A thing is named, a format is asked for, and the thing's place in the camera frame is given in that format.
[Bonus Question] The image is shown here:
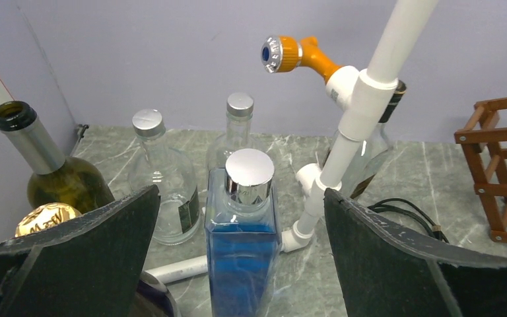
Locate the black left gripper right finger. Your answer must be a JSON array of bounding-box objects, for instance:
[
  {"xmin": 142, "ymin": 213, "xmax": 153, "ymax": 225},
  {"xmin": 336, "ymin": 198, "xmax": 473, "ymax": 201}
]
[{"xmin": 324, "ymin": 188, "xmax": 507, "ymax": 316}]

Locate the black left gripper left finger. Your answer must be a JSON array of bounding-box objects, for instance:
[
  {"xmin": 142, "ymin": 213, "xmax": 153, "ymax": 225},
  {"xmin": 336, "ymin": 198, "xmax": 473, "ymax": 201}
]
[{"xmin": 0, "ymin": 186, "xmax": 159, "ymax": 316}]

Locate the brown bottle gold foil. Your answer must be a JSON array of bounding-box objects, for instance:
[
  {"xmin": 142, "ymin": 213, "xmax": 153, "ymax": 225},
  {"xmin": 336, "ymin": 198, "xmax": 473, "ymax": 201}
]
[{"xmin": 15, "ymin": 203, "xmax": 181, "ymax": 316}]

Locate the green wine bottle silver foil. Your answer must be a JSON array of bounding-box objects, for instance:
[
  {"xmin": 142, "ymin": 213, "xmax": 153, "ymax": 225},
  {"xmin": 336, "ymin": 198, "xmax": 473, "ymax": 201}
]
[{"xmin": 0, "ymin": 100, "xmax": 115, "ymax": 214}]

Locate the clear bottle white cap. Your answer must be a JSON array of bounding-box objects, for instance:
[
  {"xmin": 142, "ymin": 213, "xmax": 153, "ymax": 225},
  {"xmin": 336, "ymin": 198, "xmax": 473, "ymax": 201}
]
[{"xmin": 127, "ymin": 109, "xmax": 201, "ymax": 246}]

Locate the blue square bottle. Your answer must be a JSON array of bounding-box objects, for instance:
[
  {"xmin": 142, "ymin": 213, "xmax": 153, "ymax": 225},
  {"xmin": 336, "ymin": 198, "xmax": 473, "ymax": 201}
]
[{"xmin": 205, "ymin": 149, "xmax": 282, "ymax": 316}]

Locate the clear bottle green label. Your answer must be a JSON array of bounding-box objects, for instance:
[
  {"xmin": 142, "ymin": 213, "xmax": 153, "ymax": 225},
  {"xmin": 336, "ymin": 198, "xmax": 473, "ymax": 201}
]
[{"xmin": 206, "ymin": 92, "xmax": 269, "ymax": 174}]

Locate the brown wooden wine rack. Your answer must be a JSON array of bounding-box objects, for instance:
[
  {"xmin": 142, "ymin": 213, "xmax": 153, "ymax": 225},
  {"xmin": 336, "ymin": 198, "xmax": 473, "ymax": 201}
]
[{"xmin": 454, "ymin": 97, "xmax": 507, "ymax": 244}]

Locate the orange pipe-mounted fitting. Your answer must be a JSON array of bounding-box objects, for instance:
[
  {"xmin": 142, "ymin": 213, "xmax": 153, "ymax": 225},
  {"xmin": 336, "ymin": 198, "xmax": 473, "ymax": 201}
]
[{"xmin": 260, "ymin": 36, "xmax": 342, "ymax": 83}]

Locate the coiled black cable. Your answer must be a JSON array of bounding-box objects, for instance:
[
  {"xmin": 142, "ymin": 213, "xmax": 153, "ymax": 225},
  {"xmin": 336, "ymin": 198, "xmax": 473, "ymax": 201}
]
[{"xmin": 367, "ymin": 198, "xmax": 450, "ymax": 244}]

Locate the white PVC pipe frame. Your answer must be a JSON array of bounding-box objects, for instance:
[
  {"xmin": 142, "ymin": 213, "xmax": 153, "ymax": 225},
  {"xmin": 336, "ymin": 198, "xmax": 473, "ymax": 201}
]
[{"xmin": 0, "ymin": 0, "xmax": 440, "ymax": 285}]

